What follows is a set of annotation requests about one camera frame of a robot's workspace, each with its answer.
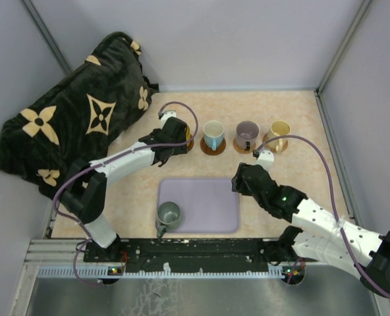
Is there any brown wooden coaster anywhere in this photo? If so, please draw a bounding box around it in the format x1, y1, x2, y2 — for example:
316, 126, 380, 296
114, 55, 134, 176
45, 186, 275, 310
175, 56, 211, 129
186, 140, 194, 151
200, 138, 226, 156

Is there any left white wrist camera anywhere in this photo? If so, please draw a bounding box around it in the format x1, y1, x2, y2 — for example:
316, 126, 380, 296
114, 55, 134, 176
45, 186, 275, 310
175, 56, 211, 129
159, 111, 177, 124

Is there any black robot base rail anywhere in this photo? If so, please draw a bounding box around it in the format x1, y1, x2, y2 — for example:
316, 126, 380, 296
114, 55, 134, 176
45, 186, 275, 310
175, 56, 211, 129
84, 238, 298, 273

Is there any grey ceramic mug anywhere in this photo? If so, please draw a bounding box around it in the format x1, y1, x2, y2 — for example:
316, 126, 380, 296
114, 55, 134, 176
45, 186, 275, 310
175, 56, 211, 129
155, 201, 183, 239

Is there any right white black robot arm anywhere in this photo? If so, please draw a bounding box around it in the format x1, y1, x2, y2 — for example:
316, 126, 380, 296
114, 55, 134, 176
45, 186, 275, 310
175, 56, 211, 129
231, 163, 390, 298

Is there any yellow transparent mug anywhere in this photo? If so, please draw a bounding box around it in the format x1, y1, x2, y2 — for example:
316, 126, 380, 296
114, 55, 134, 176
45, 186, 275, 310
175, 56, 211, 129
185, 126, 192, 142

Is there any white mug blue handle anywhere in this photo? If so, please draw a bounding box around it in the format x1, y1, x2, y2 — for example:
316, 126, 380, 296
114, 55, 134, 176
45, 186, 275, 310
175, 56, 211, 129
203, 120, 225, 151

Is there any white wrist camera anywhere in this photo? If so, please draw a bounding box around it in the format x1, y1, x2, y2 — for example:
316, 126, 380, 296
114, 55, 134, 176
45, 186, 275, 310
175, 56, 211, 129
255, 149, 275, 172
159, 111, 177, 124

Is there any lavender plastic tray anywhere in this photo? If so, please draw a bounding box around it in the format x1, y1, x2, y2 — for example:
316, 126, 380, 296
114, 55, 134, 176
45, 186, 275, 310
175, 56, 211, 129
157, 178, 240, 234

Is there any purple transparent mug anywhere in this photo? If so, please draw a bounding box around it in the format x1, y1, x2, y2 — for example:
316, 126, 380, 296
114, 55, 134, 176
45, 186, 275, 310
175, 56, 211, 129
235, 120, 259, 149

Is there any cream yellow ceramic mug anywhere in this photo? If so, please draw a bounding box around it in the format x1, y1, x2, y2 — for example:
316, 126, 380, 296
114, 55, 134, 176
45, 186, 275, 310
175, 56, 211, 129
265, 120, 291, 153

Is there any black floral plush blanket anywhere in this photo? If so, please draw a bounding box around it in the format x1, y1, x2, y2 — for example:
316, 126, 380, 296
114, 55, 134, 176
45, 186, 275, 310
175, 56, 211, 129
0, 32, 158, 198

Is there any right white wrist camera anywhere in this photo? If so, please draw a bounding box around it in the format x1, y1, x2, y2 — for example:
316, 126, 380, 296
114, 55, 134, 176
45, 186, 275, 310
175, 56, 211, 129
255, 149, 275, 172

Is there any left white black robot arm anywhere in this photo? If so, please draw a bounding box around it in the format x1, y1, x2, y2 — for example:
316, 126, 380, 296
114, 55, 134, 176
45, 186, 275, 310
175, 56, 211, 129
53, 117, 190, 261

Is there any light woven rattan coaster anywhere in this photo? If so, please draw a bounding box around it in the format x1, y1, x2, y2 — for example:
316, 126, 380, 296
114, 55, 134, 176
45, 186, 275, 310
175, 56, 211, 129
233, 138, 254, 154

